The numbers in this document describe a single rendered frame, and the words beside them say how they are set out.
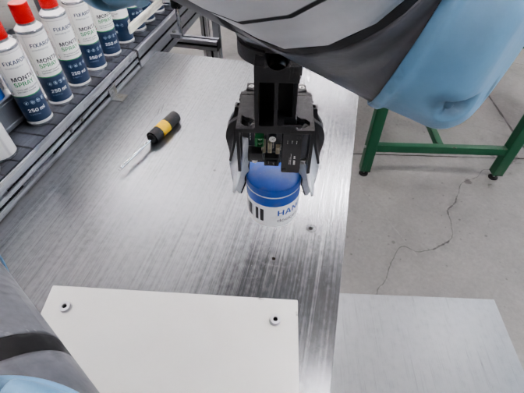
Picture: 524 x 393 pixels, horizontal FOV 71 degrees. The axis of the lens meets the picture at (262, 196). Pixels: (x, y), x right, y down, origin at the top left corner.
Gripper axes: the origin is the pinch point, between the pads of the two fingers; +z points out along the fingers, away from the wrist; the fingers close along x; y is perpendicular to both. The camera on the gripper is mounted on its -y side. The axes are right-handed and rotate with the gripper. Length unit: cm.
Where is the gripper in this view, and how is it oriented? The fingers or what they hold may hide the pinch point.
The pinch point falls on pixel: (273, 182)
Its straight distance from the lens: 47.2
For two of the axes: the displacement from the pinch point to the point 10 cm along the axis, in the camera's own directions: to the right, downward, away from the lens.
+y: -0.5, 7.3, -6.8
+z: 0.0, 6.8, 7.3
